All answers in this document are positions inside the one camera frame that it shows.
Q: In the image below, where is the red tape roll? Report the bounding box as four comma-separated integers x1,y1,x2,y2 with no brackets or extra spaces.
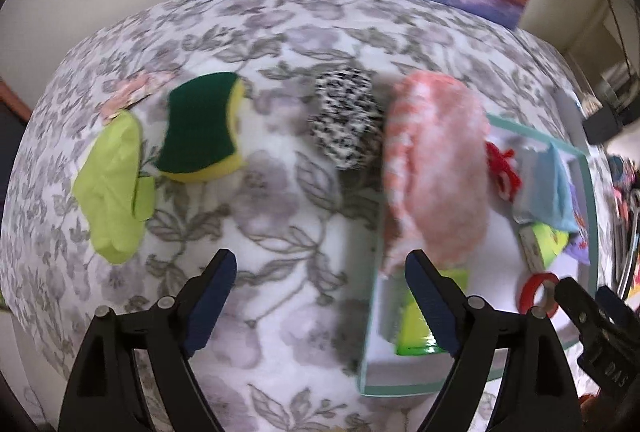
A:
518,272,561,319

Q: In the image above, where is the grey floral bed cover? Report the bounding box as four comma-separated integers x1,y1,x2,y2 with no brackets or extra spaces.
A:
0,0,616,432

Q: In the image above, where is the black device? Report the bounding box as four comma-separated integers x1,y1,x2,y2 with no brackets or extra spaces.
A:
582,104,626,145

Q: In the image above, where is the black white speckled scrubber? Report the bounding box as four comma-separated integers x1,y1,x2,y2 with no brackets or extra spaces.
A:
307,67,386,170

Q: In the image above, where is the green tissue packet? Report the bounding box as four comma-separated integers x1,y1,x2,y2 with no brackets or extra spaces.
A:
395,268,471,356

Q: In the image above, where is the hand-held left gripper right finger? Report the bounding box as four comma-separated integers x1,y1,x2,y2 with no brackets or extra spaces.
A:
404,249,586,432

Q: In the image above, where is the pink floral cloth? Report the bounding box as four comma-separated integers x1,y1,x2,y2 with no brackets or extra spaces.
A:
100,72,176,120

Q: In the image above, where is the white box with teal rim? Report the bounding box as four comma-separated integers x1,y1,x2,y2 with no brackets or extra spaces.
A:
356,112,601,398

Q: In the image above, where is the red yarn bundle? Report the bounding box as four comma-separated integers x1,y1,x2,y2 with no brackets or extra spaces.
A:
485,142,522,200

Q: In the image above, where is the lime green cloth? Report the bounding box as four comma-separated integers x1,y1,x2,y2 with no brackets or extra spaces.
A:
72,110,157,264

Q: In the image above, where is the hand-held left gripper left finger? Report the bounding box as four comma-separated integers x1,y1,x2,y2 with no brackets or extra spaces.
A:
59,249,238,432

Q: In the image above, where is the green packet with white side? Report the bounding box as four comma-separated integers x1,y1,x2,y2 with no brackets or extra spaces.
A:
519,222,571,272

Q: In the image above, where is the brown wooden door frame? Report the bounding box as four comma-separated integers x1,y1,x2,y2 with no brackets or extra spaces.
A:
0,77,32,124

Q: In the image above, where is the purple booklet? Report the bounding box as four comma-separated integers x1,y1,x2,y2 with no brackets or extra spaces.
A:
565,207,596,263

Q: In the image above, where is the yellow green sponge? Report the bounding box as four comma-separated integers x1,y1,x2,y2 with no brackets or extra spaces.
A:
156,72,247,184

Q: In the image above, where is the pink white striped cloth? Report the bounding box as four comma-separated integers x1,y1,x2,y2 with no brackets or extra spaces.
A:
378,72,492,280

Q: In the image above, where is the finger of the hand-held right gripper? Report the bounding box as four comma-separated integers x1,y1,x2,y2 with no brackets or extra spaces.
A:
594,286,638,333
554,277,603,348

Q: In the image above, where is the light blue cloth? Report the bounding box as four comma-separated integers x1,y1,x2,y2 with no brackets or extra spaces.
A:
512,144,581,233

